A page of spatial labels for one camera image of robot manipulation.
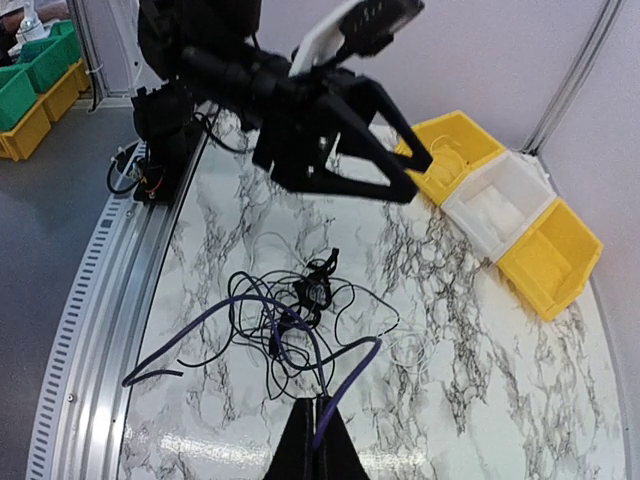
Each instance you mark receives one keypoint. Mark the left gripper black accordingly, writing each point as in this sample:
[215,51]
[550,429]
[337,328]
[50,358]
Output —
[294,144]

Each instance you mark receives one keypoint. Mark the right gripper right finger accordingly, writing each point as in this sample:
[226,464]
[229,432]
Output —
[335,457]

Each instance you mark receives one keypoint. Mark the green storage bins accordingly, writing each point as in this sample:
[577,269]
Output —
[40,65]

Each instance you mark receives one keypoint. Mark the white bin middle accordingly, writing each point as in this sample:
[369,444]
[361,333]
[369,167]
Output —
[495,204]

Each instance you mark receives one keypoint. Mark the aluminium front rail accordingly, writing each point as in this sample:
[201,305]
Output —
[80,419]

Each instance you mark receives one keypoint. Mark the yellow bin near left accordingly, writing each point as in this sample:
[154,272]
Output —
[458,146]

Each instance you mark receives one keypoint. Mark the yellow bin far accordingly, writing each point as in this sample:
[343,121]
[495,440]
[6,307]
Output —
[551,263]

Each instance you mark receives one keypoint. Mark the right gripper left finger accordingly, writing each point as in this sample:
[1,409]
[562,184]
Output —
[293,458]

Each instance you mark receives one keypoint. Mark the yellow storage bins outside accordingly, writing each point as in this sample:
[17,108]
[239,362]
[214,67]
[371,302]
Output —
[19,143]

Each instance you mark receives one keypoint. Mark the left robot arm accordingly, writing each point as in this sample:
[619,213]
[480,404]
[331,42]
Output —
[203,47]

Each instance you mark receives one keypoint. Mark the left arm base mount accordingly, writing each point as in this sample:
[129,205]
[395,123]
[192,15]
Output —
[153,168]

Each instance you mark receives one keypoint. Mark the right corner aluminium post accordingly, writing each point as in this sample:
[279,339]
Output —
[575,77]

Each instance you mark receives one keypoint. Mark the yellow bin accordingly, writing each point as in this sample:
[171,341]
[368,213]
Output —
[551,263]
[458,146]

